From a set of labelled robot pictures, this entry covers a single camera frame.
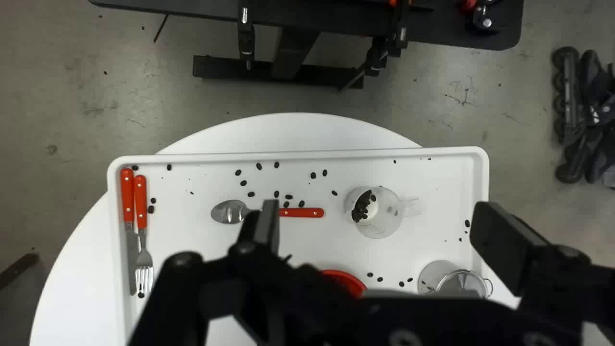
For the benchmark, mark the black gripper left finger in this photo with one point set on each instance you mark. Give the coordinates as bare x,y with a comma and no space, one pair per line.
266,224

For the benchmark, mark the black workbench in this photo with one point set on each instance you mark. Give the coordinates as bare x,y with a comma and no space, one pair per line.
358,22

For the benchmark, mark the white plastic tray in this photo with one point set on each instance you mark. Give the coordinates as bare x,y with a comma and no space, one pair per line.
193,256

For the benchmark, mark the red bowl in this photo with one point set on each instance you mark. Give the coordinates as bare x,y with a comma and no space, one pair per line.
343,281

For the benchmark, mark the black roller skates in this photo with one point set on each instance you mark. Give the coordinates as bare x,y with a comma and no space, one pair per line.
579,108

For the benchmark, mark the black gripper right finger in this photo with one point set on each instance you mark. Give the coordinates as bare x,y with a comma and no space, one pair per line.
512,251

